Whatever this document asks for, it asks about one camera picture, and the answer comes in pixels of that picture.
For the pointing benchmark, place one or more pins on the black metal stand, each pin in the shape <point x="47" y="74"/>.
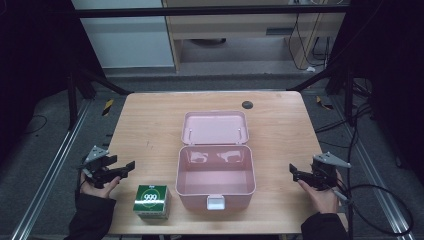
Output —
<point x="349" y="96"/>
<point x="71" y="100"/>

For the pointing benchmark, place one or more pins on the black horizontal frame bar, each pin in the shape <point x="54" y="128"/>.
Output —
<point x="200" y="12"/>

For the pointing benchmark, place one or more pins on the white cabinet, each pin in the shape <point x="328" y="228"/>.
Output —
<point x="130" y="43"/>

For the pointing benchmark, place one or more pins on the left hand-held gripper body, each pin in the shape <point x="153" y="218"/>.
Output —
<point x="96" y="154"/>

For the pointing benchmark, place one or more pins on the aluminium floor rail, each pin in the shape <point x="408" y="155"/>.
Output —
<point x="376" y="173"/>
<point x="50" y="173"/>

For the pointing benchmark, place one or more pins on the person's right hand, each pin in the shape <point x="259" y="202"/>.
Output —
<point x="325" y="200"/>

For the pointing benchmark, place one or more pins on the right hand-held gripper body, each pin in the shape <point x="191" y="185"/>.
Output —
<point x="325" y="173"/>

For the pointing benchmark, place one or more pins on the person's left hand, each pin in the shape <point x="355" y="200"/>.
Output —
<point x="100" y="192"/>

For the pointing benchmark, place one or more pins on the pink open storage box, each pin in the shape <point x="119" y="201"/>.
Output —
<point x="215" y="180"/>

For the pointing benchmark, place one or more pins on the light wooden desk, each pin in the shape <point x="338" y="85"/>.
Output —
<point x="233" y="28"/>

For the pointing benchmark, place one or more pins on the yellow and black tape marker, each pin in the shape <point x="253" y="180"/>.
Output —
<point x="107" y="107"/>
<point x="324" y="104"/>

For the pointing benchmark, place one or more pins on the green and white carton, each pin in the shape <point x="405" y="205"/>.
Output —
<point x="150" y="201"/>

